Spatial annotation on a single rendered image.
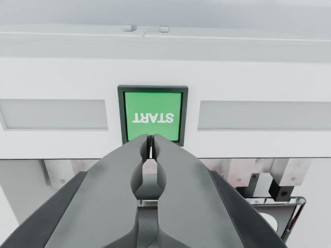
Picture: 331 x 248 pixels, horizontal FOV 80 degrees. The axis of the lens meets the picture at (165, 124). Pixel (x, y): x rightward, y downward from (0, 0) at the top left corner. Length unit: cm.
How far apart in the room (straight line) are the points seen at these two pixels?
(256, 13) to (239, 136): 106
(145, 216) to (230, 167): 16
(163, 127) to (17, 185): 18
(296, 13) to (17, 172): 129
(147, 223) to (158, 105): 25
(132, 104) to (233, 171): 18
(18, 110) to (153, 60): 12
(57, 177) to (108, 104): 17
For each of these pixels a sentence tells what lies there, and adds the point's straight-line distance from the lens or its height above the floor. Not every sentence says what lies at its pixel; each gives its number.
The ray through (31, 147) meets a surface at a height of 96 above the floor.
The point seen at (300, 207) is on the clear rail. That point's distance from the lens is 41.
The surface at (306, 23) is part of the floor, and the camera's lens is 136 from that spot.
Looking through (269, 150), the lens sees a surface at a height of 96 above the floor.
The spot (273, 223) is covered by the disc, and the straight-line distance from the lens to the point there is 43.
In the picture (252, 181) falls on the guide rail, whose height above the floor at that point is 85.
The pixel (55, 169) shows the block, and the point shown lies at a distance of 30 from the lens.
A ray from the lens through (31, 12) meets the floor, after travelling 126.
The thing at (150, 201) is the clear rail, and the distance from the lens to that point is 33.
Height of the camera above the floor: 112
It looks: 62 degrees down
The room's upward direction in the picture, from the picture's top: 175 degrees clockwise
